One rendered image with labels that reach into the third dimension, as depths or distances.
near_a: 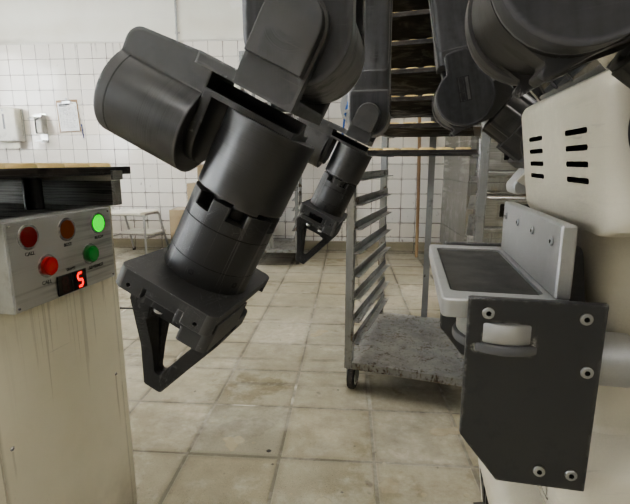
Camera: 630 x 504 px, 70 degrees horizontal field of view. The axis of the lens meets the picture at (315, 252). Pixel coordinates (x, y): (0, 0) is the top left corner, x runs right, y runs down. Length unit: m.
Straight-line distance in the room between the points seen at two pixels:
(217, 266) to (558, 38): 0.21
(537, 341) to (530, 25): 0.24
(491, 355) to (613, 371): 0.09
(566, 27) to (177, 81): 0.20
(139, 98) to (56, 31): 5.37
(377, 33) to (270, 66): 0.47
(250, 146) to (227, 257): 0.07
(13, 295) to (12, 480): 0.30
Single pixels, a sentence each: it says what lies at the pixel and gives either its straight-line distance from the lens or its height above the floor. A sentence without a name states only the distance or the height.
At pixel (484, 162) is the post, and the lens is 1.59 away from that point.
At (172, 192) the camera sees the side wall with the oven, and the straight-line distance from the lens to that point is 5.02.
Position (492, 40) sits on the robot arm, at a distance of 0.27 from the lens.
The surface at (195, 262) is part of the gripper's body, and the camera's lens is 0.28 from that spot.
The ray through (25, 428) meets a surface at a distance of 0.91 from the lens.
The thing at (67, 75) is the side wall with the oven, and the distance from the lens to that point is 5.54.
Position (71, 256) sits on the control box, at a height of 0.76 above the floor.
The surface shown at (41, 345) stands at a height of 0.62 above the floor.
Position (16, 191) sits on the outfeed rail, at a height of 0.86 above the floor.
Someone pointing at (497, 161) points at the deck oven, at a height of 0.93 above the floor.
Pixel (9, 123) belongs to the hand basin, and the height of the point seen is 1.31.
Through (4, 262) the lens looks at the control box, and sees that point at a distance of 0.79.
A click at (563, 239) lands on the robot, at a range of 0.40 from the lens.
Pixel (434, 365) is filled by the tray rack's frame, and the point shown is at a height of 0.15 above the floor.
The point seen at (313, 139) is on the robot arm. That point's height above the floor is 0.96.
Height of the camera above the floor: 0.92
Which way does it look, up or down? 11 degrees down
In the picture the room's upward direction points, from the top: straight up
